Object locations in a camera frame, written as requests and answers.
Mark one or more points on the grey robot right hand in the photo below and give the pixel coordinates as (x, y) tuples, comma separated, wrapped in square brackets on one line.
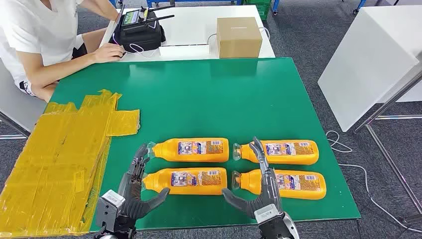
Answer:
[(268, 191)]

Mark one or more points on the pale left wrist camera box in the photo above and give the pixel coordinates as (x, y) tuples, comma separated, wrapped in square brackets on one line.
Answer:
[(108, 206)]

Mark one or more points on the white thin panel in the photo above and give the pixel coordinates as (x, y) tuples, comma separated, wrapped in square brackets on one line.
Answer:
[(110, 28)]

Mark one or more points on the person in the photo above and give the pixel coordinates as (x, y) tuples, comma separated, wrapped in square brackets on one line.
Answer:
[(33, 26)]

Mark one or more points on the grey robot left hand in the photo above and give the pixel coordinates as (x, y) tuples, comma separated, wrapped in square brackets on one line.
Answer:
[(132, 204)]

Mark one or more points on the yellow taped cardboard sheet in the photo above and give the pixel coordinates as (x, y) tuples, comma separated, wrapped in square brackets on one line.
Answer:
[(49, 165)]

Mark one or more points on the black carry bag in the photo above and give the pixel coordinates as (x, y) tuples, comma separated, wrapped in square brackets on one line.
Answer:
[(141, 38)]

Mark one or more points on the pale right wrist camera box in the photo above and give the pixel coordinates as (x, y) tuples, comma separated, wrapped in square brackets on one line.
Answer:
[(267, 212)]

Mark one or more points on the blue leg with caster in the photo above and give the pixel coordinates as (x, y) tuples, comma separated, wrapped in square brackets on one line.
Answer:
[(360, 5)]

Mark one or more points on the person's left forearm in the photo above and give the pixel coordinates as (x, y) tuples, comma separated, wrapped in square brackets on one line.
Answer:
[(102, 8)]

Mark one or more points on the large white table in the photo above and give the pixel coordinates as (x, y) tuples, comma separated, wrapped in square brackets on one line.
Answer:
[(366, 66)]

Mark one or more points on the grey bench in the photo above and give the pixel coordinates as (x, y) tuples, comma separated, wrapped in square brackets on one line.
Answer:
[(16, 109)]

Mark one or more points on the black remote controller with screen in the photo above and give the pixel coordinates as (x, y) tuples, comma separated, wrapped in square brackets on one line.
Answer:
[(132, 17)]

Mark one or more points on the person's right hand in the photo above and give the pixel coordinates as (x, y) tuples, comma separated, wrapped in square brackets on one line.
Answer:
[(108, 52)]

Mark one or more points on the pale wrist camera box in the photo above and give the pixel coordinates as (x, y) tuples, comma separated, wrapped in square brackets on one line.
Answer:
[(108, 206), (267, 212)]

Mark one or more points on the person's right forearm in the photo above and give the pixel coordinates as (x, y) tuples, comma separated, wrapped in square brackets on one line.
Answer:
[(62, 69)]

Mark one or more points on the green table mat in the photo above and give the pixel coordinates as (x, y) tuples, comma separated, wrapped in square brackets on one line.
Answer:
[(214, 99)]

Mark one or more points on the orange detergent bottle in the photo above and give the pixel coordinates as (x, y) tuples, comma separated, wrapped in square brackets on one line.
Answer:
[(283, 160), (171, 150), (306, 195), (158, 181)]

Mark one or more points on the green plastic crate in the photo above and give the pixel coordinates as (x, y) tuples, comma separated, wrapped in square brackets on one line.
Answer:
[(262, 10)]

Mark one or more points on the metal stand frame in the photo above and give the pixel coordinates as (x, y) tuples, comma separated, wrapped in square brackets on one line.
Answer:
[(389, 158)]

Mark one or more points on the brown cardboard box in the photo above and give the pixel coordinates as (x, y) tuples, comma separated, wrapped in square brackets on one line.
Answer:
[(239, 38)]

